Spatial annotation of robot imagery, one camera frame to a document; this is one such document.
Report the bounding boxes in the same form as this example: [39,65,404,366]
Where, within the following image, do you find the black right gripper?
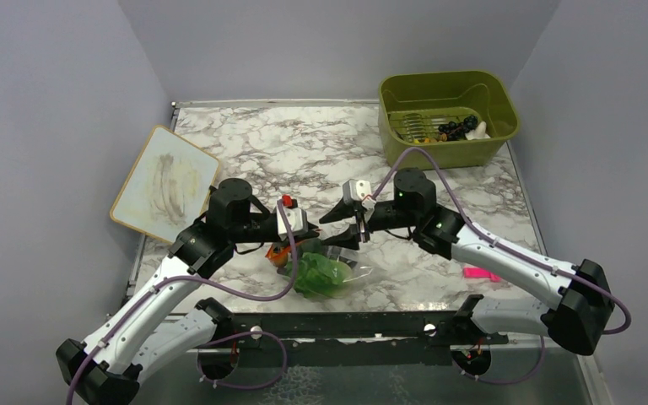
[319,197,419,251]

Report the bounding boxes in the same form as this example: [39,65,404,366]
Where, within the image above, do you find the clear zip bag orange zipper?
[294,238,378,300]

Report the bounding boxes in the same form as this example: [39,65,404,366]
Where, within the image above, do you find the green toy lettuce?
[294,252,353,299]

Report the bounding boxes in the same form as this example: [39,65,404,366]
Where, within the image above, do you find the orange toy fruit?
[265,244,291,268]

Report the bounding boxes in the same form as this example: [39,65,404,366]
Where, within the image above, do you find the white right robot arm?
[320,168,615,355]

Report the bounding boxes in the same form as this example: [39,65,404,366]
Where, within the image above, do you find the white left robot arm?
[57,178,317,404]

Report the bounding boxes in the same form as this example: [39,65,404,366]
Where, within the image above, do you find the pink plastic clip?
[462,267,501,283]

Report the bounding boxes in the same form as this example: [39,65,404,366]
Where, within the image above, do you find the dark blue toy grapes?
[438,115,479,142]

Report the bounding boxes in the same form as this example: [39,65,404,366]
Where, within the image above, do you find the white toy garlic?
[465,121,490,140]

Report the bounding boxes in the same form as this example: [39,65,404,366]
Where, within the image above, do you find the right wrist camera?
[343,179,376,212]

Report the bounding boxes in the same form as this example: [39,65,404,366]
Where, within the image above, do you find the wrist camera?
[274,194,310,239]
[343,179,376,212]

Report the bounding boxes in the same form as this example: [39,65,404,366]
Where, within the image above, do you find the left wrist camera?
[274,194,310,239]

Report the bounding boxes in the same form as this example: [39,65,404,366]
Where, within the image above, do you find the small whiteboard wooden frame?
[110,125,220,243]

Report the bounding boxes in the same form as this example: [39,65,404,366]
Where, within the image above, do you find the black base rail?
[197,294,508,373]

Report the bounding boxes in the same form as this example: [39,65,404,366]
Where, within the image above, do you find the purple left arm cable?
[65,200,301,405]

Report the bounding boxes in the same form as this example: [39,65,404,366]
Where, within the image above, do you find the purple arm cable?
[65,200,301,405]
[371,146,633,336]

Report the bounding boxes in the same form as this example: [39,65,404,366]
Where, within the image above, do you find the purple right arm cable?
[371,146,633,336]

